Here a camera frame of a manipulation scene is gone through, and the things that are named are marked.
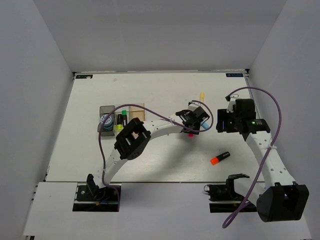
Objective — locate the grey transparent container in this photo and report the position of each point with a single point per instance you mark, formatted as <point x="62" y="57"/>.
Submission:
<point x="105" y="110"/>

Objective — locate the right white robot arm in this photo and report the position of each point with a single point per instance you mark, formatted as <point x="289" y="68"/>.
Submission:
<point x="281" y="198"/>

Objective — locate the right blue table label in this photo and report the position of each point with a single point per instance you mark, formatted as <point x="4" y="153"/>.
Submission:
<point x="234" y="75"/>

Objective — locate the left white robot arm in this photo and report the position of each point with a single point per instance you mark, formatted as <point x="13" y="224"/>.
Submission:
<point x="132" y="140"/>

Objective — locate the clear transparent container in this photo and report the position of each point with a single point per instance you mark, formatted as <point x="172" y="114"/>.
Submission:
<point x="119" y="111"/>

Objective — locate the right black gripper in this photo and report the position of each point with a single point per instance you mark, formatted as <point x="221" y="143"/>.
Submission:
<point x="222" y="115"/>

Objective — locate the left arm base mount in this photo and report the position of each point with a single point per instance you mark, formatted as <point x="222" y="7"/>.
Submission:
<point x="105" y="201"/>

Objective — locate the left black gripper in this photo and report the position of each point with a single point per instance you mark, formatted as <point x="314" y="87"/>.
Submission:
<point x="197" y="126"/>

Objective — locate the pastel blue highlighter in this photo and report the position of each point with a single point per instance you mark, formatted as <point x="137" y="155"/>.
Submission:
<point x="204" y="125"/>

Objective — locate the pastel yellow highlighter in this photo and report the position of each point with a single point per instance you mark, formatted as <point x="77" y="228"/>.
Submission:
<point x="202" y="97"/>

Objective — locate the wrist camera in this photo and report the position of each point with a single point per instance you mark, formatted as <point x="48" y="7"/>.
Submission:
<point x="231" y="99"/>
<point x="192" y="105"/>

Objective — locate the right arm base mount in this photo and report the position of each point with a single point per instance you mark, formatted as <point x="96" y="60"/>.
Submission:
<point x="222" y="197"/>

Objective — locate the left blue table label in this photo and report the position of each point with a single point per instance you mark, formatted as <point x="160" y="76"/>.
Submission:
<point x="84" y="76"/>

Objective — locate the blue table label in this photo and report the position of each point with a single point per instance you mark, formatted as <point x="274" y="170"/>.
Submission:
<point x="234" y="75"/>
<point x="84" y="76"/>

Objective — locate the yellow black highlighter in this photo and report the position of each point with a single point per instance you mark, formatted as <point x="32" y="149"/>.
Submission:
<point x="119" y="122"/>

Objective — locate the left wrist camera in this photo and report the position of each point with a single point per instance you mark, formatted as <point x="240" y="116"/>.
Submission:
<point x="192" y="105"/>

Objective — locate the orange transparent container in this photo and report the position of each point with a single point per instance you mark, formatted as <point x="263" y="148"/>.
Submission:
<point x="137" y="112"/>

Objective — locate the orange black highlighter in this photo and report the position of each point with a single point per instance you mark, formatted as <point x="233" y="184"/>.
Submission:
<point x="219" y="158"/>

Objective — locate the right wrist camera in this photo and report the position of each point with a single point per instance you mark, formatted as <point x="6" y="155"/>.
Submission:
<point x="231" y="99"/>

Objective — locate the green black highlighter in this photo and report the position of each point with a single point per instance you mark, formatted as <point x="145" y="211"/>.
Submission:
<point x="124" y="118"/>

